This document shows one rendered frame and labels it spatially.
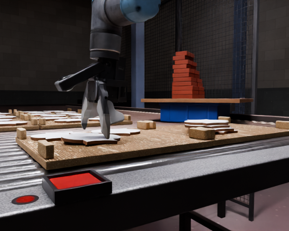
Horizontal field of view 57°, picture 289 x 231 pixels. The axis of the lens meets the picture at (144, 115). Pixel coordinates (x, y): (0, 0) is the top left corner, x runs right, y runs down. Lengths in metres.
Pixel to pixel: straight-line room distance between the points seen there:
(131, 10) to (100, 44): 0.13
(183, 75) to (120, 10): 1.01
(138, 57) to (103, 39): 2.04
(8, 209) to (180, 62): 1.34
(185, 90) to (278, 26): 4.66
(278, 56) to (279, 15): 0.78
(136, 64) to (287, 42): 3.84
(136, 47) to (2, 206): 2.42
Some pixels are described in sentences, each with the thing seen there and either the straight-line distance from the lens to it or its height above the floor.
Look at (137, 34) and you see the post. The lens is 2.73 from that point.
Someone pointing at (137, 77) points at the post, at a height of 1.25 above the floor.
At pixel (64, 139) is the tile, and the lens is 0.64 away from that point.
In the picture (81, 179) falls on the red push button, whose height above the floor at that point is 0.93.
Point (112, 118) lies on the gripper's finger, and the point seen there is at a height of 1.00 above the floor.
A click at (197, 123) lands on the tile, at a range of 0.83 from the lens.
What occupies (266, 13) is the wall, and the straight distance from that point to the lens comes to 6.26.
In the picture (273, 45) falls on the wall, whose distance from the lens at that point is 6.05.
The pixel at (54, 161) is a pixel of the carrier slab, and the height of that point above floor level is 0.93.
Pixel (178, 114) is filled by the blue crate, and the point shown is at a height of 0.96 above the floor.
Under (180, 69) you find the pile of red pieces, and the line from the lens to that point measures 1.57.
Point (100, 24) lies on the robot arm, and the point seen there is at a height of 1.21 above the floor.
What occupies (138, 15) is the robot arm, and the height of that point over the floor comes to 1.21.
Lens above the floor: 1.04
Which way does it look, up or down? 4 degrees down
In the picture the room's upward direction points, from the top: straight up
